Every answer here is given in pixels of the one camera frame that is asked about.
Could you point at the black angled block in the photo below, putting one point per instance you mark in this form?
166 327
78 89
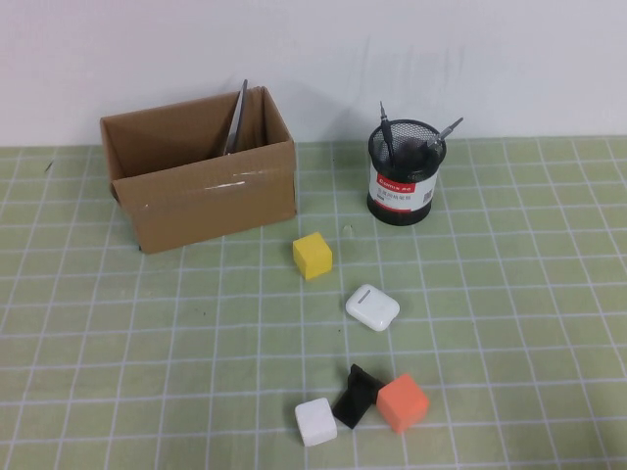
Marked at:
352 404

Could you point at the black mesh pen holder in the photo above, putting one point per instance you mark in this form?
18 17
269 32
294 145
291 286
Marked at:
399 201

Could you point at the orange cube block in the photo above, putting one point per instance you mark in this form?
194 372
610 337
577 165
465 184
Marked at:
402 404

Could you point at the thin black flexible screwdriver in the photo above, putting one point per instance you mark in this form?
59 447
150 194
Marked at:
385 127

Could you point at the small clear scrap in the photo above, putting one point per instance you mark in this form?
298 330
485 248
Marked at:
349 230

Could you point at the green grid table mat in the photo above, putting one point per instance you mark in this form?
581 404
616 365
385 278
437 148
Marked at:
98 318

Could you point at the yellow cube block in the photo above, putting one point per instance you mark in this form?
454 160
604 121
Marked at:
312 256

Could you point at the brown cardboard box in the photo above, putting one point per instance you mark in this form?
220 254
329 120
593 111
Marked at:
206 205

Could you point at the white earbud case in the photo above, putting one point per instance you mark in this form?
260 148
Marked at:
372 308

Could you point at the white cube block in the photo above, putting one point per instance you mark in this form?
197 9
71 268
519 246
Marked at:
316 422

